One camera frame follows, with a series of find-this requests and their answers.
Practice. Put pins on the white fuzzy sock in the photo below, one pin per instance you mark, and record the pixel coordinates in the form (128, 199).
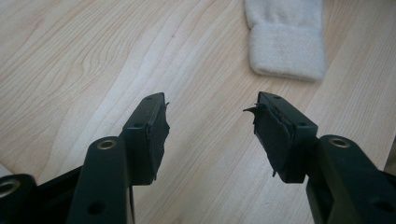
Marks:
(285, 40)

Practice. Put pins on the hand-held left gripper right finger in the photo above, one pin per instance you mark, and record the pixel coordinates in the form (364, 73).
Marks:
(280, 140)

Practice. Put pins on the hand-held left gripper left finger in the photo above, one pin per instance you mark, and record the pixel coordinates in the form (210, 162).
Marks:
(141, 140)

